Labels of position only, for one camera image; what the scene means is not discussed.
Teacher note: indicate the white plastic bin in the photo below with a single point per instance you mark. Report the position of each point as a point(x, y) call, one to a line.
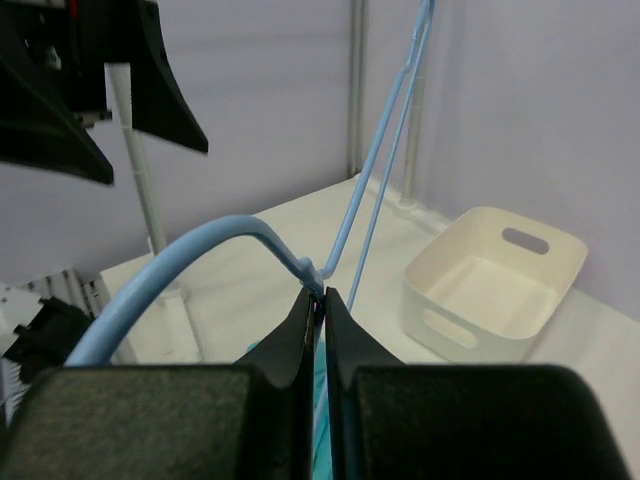
point(485, 288)

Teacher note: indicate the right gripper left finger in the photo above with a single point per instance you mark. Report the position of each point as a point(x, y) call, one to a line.
point(144, 422)

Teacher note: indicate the turquoise t shirt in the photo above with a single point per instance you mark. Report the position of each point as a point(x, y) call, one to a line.
point(320, 415)

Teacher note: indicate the aluminium frame post left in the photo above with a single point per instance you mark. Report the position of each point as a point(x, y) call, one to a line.
point(357, 54)

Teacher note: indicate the light blue wire hanger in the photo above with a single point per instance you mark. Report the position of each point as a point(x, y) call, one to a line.
point(105, 334)

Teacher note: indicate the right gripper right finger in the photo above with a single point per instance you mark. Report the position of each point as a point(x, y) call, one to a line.
point(392, 420)

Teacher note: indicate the white clothes rack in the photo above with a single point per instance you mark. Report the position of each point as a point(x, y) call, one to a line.
point(178, 324)

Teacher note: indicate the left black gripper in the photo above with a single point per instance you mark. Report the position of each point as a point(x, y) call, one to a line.
point(71, 42)

